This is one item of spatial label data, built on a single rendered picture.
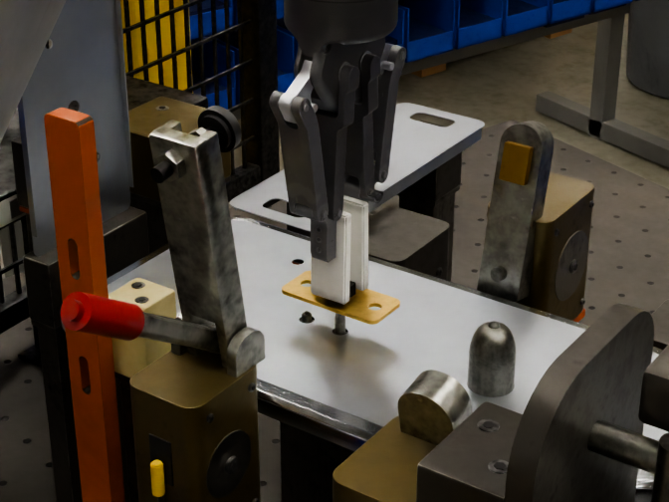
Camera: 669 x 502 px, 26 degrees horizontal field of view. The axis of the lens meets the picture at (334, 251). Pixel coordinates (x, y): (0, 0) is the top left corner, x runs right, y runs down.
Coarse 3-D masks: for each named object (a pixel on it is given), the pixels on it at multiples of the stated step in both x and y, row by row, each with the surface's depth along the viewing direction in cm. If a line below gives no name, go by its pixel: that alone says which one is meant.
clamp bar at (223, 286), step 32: (160, 128) 85; (224, 128) 86; (160, 160) 84; (192, 160) 84; (160, 192) 87; (192, 192) 85; (224, 192) 86; (192, 224) 87; (224, 224) 87; (192, 256) 88; (224, 256) 88; (192, 288) 90; (224, 288) 89; (192, 320) 92; (224, 320) 90; (192, 352) 94; (224, 352) 92
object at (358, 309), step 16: (304, 272) 108; (288, 288) 106; (304, 288) 106; (352, 288) 105; (320, 304) 104; (336, 304) 104; (352, 304) 104; (368, 304) 104; (384, 304) 104; (368, 320) 102
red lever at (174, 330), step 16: (64, 304) 81; (80, 304) 80; (96, 304) 81; (112, 304) 82; (128, 304) 84; (64, 320) 81; (80, 320) 81; (96, 320) 81; (112, 320) 82; (128, 320) 83; (144, 320) 85; (160, 320) 86; (176, 320) 89; (112, 336) 83; (128, 336) 84; (144, 336) 86; (160, 336) 87; (176, 336) 88; (192, 336) 89; (208, 336) 91
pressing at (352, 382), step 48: (240, 240) 119; (288, 240) 119; (384, 288) 112; (432, 288) 112; (288, 336) 106; (336, 336) 106; (384, 336) 106; (432, 336) 106; (528, 336) 106; (576, 336) 106; (288, 384) 100; (336, 384) 100; (384, 384) 100; (528, 384) 100; (336, 432) 95
